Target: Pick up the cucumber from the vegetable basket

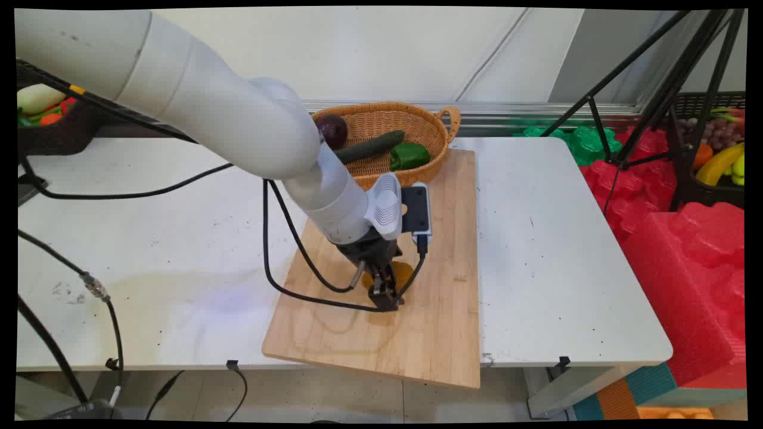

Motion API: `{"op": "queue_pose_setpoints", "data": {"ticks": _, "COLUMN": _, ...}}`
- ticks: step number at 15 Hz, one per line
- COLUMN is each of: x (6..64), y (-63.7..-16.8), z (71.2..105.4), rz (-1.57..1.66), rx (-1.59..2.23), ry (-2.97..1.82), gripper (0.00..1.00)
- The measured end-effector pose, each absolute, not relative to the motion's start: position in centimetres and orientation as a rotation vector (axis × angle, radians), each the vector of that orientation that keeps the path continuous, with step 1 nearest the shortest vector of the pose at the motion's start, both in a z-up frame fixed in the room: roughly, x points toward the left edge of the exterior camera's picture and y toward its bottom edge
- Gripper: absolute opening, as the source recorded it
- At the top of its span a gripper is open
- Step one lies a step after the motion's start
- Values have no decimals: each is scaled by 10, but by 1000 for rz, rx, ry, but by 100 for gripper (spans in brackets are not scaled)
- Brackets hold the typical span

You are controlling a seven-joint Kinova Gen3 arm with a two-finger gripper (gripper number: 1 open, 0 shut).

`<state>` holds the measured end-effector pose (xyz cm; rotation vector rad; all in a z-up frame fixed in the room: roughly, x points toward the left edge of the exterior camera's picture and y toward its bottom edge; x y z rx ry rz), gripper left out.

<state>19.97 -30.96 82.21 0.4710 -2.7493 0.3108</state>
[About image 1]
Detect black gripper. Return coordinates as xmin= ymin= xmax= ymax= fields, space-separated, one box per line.
xmin=337 ymin=228 xmax=406 ymax=312

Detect brown potato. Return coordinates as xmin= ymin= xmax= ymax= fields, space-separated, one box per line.
xmin=361 ymin=260 xmax=415 ymax=294

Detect dark green cucumber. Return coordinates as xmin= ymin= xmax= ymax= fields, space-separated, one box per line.
xmin=333 ymin=130 xmax=407 ymax=166

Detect wooden cutting board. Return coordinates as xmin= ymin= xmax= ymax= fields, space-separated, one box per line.
xmin=262 ymin=149 xmax=481 ymax=390

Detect green bell pepper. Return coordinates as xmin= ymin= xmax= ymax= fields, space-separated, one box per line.
xmin=389 ymin=142 xmax=431 ymax=172

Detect dark purple onion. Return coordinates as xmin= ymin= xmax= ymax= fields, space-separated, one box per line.
xmin=315 ymin=114 xmax=349 ymax=150

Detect white table leg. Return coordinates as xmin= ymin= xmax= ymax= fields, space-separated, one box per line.
xmin=523 ymin=363 xmax=634 ymax=419

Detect green foam block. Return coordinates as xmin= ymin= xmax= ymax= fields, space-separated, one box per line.
xmin=513 ymin=123 xmax=624 ymax=167

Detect teal and orange foam block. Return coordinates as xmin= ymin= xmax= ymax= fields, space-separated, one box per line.
xmin=571 ymin=362 xmax=678 ymax=421

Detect grey power adapter box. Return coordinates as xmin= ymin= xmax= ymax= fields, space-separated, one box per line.
xmin=42 ymin=398 xmax=123 ymax=421

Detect large red foam block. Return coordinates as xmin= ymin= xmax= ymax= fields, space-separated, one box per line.
xmin=620 ymin=201 xmax=748 ymax=389

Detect black tripod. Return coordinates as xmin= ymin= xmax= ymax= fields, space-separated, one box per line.
xmin=539 ymin=9 xmax=746 ymax=213

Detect dark woven basket with vegetables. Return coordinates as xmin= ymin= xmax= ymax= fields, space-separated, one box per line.
xmin=17 ymin=60 xmax=105 ymax=157

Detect dark woven basket with fruit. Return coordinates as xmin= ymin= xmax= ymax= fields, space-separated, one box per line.
xmin=666 ymin=91 xmax=746 ymax=210

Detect black smartphone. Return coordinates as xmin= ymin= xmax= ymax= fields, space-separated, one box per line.
xmin=18 ymin=175 xmax=49 ymax=207

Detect yellow toy banana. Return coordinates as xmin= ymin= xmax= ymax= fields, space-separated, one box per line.
xmin=696 ymin=142 xmax=746 ymax=187

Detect purple toy grapes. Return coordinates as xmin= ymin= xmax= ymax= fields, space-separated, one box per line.
xmin=678 ymin=117 xmax=744 ymax=151

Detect pale white toy squash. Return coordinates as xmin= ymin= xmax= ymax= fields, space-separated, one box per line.
xmin=17 ymin=83 xmax=67 ymax=116

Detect green toy vegetable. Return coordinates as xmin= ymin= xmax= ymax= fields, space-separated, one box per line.
xmin=17 ymin=106 xmax=61 ymax=128

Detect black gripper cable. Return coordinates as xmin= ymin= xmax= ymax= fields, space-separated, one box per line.
xmin=268 ymin=180 xmax=359 ymax=294

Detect white ribbed camera bracket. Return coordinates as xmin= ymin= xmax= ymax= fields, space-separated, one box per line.
xmin=366 ymin=172 xmax=404 ymax=242

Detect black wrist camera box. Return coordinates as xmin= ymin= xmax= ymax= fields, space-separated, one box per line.
xmin=401 ymin=182 xmax=433 ymax=245

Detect black camera cable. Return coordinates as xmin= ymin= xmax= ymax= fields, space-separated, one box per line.
xmin=262 ymin=178 xmax=430 ymax=313

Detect thin black floor cable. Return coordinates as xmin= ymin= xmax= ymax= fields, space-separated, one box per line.
xmin=225 ymin=360 xmax=249 ymax=422

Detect woven wicker basket with handles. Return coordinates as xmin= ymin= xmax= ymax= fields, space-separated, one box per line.
xmin=310 ymin=101 xmax=461 ymax=191

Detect black floor cable with plug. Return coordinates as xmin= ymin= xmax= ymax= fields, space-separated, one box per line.
xmin=145 ymin=370 xmax=185 ymax=421

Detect metal wall rail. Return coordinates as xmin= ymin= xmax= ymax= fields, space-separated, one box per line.
xmin=301 ymin=100 xmax=643 ymax=138

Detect black sagging arm cable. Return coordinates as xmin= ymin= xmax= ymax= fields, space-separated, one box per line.
xmin=20 ymin=156 xmax=234 ymax=201

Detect black cable with metal connector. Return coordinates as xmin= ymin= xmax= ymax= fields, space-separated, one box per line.
xmin=18 ymin=229 xmax=125 ymax=407

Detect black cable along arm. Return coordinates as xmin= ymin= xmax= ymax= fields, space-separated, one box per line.
xmin=17 ymin=58 xmax=199 ymax=144

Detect thick black cable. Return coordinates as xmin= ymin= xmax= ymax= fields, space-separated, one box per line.
xmin=17 ymin=295 xmax=90 ymax=406

